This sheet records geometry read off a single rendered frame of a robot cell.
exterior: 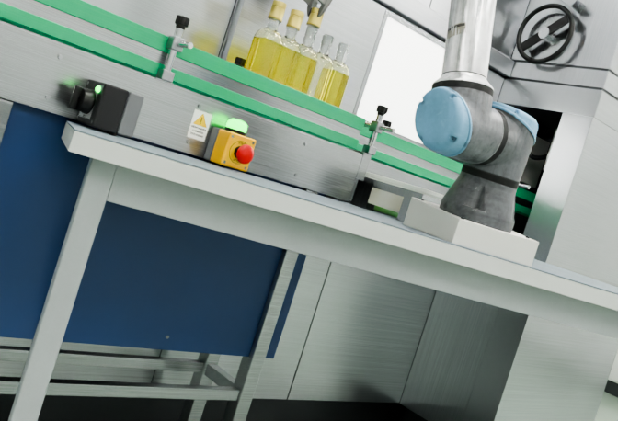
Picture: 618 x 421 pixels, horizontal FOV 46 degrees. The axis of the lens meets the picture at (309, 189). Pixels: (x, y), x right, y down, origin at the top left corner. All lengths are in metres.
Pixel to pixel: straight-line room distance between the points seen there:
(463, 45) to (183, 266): 0.74
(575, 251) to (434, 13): 0.92
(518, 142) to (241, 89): 0.59
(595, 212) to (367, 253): 1.42
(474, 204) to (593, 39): 1.25
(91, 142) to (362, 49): 1.17
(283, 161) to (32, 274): 0.59
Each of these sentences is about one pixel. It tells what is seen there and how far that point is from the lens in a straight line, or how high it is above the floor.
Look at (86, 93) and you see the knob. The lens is 1.33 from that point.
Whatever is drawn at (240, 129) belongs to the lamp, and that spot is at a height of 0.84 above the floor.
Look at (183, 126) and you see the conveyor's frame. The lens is 1.49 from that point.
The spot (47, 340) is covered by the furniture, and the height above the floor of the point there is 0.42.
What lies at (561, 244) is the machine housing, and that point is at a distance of 2.50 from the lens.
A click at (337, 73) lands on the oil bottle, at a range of 1.88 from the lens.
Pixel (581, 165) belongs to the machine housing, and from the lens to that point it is 2.49.
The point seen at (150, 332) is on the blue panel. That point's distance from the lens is 1.61.
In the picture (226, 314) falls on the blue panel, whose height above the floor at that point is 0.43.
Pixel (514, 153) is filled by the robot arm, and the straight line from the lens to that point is 1.45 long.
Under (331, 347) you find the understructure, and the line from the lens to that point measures 2.38.
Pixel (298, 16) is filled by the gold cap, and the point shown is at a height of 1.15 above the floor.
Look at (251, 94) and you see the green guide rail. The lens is 1.59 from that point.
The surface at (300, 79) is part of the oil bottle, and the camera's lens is 1.80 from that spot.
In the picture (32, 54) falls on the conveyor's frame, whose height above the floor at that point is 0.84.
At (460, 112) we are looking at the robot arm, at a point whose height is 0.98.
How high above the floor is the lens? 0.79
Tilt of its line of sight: 1 degrees down
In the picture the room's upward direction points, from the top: 18 degrees clockwise
